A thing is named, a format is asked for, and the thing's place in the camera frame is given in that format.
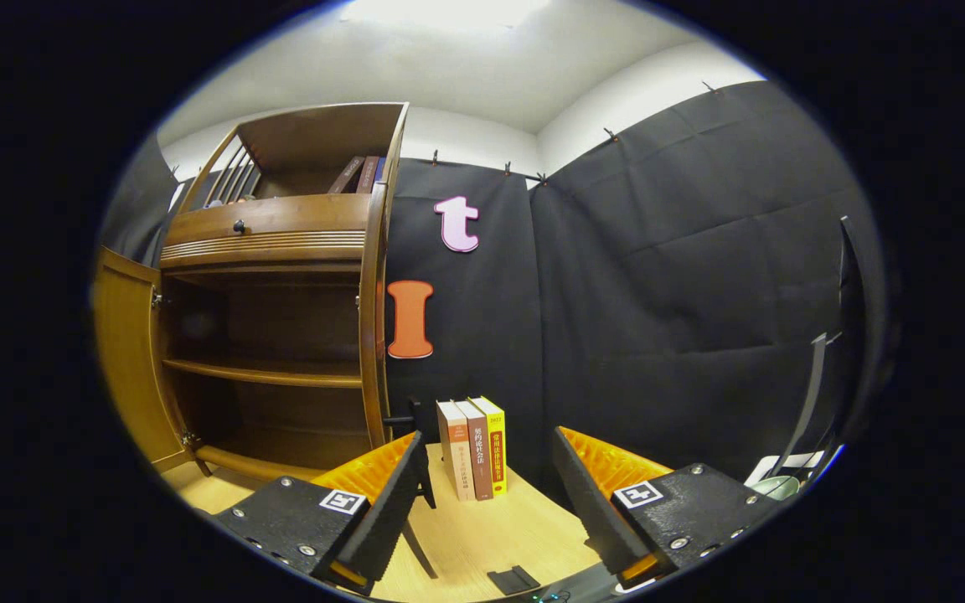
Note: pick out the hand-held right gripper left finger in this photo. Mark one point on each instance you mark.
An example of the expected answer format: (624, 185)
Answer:
(386, 511)

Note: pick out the pale round bowl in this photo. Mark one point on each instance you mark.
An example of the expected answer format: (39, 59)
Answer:
(777, 487)

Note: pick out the blue book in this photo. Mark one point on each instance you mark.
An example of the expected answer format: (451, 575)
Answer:
(379, 170)

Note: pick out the wooden double-door shoe cabinet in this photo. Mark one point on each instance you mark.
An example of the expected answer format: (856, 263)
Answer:
(281, 243)

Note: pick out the wooden cabinet drawer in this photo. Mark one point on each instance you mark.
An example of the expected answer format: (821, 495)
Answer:
(298, 219)

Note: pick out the wooden inner cabinet shelf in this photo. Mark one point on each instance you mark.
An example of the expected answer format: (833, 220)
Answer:
(265, 373)

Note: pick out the tan brown book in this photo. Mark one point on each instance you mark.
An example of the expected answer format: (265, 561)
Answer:
(478, 452)

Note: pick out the yellow book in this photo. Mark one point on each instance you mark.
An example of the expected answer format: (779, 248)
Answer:
(495, 444)

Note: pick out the white paper sheet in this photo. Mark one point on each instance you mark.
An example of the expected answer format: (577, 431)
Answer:
(805, 461)

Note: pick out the wooden cabinet door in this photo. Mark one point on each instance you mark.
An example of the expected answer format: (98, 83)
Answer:
(126, 352)
(374, 318)

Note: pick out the black backdrop cloth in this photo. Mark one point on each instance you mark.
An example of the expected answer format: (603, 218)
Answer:
(658, 293)

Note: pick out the reddish brown book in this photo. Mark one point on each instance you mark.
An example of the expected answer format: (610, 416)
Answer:
(368, 173)

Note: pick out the white and orange book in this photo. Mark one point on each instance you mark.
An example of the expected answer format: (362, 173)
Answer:
(451, 452)

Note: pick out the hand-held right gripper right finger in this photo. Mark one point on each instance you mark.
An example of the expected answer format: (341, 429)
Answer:
(587, 511)

